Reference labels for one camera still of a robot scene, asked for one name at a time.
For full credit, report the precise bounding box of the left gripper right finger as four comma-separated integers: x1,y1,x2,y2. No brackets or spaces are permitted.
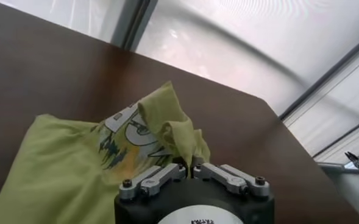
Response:
193,162,271,198

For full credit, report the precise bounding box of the curved dark railing behind glass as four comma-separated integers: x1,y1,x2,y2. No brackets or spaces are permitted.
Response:
163,1,310,89

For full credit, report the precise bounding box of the slanted dark window frame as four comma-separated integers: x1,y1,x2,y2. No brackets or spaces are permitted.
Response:
277,30,359,159

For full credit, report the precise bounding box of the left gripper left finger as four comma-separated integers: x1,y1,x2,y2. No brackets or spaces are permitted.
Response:
119,163,188,201

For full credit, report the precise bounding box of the dark vertical window mullion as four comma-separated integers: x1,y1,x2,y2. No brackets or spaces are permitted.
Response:
110,0,158,52

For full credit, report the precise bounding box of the green printed t-shirt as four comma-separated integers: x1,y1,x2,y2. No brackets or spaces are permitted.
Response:
0,80,212,224

